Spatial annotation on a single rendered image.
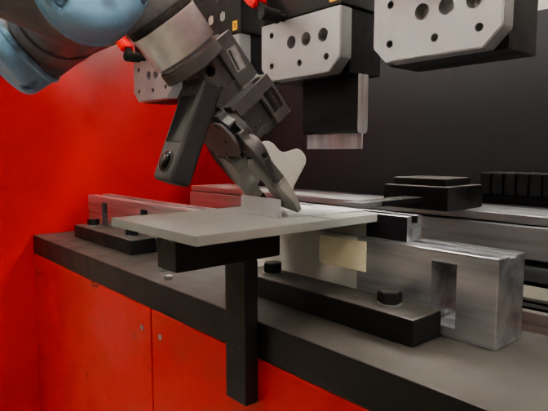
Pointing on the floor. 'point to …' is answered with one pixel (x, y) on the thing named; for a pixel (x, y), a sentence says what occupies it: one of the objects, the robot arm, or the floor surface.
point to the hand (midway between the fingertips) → (274, 205)
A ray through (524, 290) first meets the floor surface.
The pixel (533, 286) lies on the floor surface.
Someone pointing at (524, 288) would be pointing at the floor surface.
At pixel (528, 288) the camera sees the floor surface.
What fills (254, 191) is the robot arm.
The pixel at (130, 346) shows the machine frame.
